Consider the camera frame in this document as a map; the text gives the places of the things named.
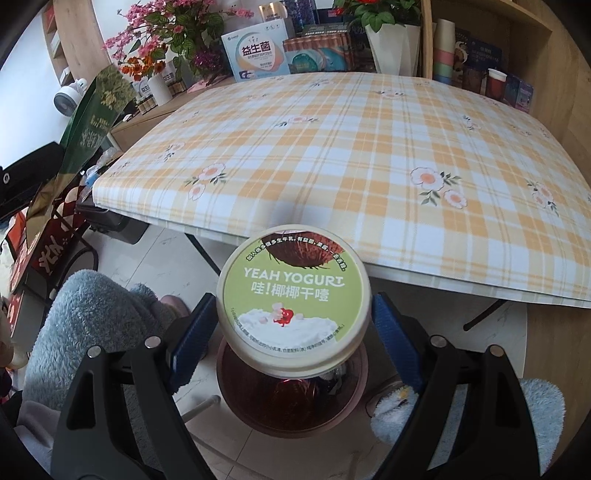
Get dark red trash bin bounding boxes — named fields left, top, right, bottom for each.
left=216, top=341, right=369, bottom=439

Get fluffy blue right slipper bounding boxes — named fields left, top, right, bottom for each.
left=368, top=377, right=567, bottom=476

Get dark green card box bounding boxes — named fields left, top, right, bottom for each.
left=301, top=23, right=349, bottom=38

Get red black printed box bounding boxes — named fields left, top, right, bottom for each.
left=7, top=213, right=88, bottom=330

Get red rose bouquet white vase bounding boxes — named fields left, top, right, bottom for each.
left=332, top=0, right=422, bottom=77

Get red cup on shelf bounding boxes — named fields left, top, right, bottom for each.
left=486, top=68, right=507, bottom=101

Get dark blue glitter box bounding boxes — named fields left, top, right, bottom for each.
left=283, top=0, right=315, bottom=28

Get fluffy blue left slipper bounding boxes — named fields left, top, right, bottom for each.
left=14, top=270, right=176, bottom=468

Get pink teal packaged box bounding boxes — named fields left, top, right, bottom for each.
left=283, top=33, right=355, bottom=74

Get pink blossom flower arrangement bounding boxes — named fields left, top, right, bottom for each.
left=103, top=0, right=254, bottom=81

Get stacked pastel cups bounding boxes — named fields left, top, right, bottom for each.
left=433, top=18, right=456, bottom=85

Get green brown snack packet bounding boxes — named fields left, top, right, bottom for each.
left=26, top=65, right=135, bottom=247

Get yogurt cup green lid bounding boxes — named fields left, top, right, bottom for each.
left=216, top=224, right=372, bottom=379

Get light blue probiotic box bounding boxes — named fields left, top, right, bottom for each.
left=221, top=19, right=294, bottom=82

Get wooden shelf unit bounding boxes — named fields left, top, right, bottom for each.
left=420, top=0, right=591, bottom=139

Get white security camera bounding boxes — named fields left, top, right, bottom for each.
left=53, top=78, right=88, bottom=117

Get orange flowers white vase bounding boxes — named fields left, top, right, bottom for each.
left=119, top=56, right=172, bottom=106

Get gold silver box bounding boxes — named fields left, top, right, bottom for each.
left=259, top=1, right=288, bottom=22

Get yellow plaid floral tablecloth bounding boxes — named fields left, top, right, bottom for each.
left=93, top=73, right=590, bottom=308

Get fluffy blue slipper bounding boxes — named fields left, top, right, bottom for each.
left=368, top=377, right=567, bottom=476
left=14, top=270, right=176, bottom=468

